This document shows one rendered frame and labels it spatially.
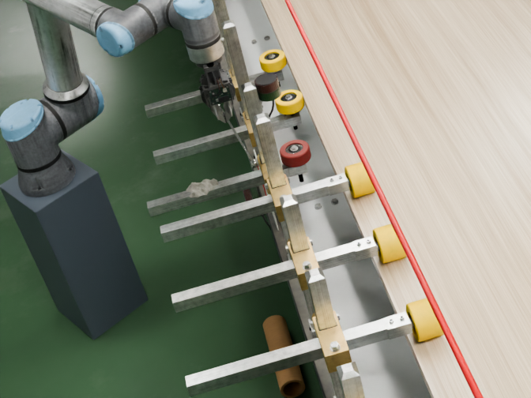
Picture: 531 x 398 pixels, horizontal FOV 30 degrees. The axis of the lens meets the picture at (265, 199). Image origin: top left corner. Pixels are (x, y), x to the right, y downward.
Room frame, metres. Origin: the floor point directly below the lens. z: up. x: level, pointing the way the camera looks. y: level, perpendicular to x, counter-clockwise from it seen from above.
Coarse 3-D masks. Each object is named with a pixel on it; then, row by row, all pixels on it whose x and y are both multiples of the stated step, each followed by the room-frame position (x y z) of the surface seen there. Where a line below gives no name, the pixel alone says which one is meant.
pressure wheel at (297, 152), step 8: (288, 144) 2.16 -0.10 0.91; (296, 144) 2.16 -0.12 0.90; (304, 144) 2.14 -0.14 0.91; (280, 152) 2.14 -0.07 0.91; (288, 152) 2.13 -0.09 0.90; (296, 152) 2.12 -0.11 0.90; (304, 152) 2.11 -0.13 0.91; (288, 160) 2.10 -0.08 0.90; (296, 160) 2.10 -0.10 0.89; (304, 160) 2.10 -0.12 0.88
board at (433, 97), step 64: (320, 0) 2.92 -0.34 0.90; (384, 0) 2.81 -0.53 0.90; (448, 0) 2.70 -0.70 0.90; (512, 0) 2.60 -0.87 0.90; (384, 64) 2.43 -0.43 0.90; (448, 64) 2.35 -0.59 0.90; (512, 64) 2.26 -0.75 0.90; (320, 128) 2.20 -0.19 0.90; (384, 128) 2.13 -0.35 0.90; (448, 128) 2.05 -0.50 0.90; (512, 128) 1.98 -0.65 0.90; (384, 192) 1.87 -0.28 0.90; (448, 192) 1.81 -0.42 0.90; (512, 192) 1.75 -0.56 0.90; (448, 256) 1.59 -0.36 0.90; (512, 256) 1.54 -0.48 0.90; (448, 320) 1.41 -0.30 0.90; (512, 320) 1.36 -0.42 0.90; (448, 384) 1.25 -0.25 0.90; (512, 384) 1.21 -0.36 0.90
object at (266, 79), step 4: (260, 76) 2.20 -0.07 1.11; (264, 76) 2.19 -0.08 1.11; (268, 76) 2.19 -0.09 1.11; (272, 76) 2.18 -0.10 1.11; (256, 80) 2.18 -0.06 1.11; (260, 80) 2.18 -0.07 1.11; (264, 80) 2.17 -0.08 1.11; (268, 80) 2.17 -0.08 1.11; (272, 80) 2.16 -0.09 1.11; (260, 84) 2.16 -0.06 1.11; (264, 84) 2.15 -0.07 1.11; (260, 100) 2.16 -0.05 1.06; (272, 108) 2.18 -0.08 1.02; (272, 112) 2.18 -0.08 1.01
